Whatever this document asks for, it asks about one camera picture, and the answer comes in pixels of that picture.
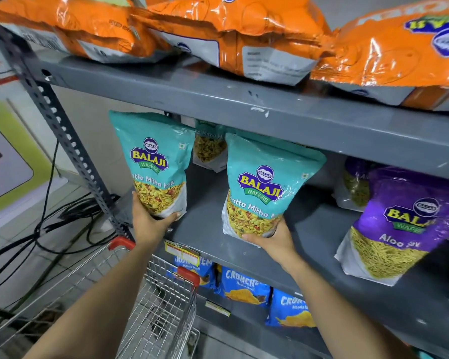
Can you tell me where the grey metal shelf rack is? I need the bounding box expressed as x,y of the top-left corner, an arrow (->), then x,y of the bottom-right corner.
0,16 -> 449,359

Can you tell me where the person's right hand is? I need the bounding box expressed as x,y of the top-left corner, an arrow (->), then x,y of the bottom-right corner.
242,217 -> 304,272

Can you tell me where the metal wire shopping cart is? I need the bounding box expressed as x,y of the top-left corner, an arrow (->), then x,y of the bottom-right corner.
0,236 -> 201,359

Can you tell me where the blue snack packet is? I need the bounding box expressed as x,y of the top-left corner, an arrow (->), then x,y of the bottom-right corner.
166,254 -> 216,290
215,263 -> 272,307
265,288 -> 317,329

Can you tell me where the green bordered wall poster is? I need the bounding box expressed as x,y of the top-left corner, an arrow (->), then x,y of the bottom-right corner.
0,101 -> 58,222

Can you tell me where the bundle of black cables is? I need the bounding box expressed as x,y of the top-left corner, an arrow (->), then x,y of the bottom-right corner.
0,140 -> 121,300

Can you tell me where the teal snack mix packet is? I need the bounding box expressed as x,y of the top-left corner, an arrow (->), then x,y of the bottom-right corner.
192,119 -> 229,173
222,132 -> 327,239
109,110 -> 196,220

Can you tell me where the orange snack packet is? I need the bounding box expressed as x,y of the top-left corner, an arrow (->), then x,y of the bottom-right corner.
0,0 -> 173,65
131,0 -> 334,87
310,0 -> 449,111

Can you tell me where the purple snack packet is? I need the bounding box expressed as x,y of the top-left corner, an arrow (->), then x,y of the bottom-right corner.
334,166 -> 449,287
333,157 -> 375,213

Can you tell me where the person's left hand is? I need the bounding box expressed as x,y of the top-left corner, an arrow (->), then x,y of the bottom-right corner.
131,190 -> 183,248

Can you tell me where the person's right forearm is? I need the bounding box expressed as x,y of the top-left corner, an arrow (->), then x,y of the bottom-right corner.
280,256 -> 419,359

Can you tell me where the yellow shelf price label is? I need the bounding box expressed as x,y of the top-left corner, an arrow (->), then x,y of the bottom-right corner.
164,240 -> 202,267

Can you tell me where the white shelf price label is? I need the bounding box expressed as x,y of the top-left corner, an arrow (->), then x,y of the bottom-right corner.
204,300 -> 232,318

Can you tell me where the person's left forearm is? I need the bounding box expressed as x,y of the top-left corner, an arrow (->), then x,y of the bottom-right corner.
23,238 -> 164,359

